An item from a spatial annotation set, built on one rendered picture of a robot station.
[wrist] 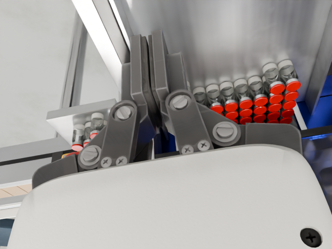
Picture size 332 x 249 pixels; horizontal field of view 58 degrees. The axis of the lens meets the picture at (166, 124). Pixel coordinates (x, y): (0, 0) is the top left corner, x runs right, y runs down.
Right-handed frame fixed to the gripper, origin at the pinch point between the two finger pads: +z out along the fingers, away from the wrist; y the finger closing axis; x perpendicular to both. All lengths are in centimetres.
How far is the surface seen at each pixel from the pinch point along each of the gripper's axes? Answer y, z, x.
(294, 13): 15.7, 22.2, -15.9
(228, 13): 7.3, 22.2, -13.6
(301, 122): 18.1, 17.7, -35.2
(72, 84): -30, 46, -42
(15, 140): -133, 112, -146
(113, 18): -6.2, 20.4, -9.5
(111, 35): -7.2, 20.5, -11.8
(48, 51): -69, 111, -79
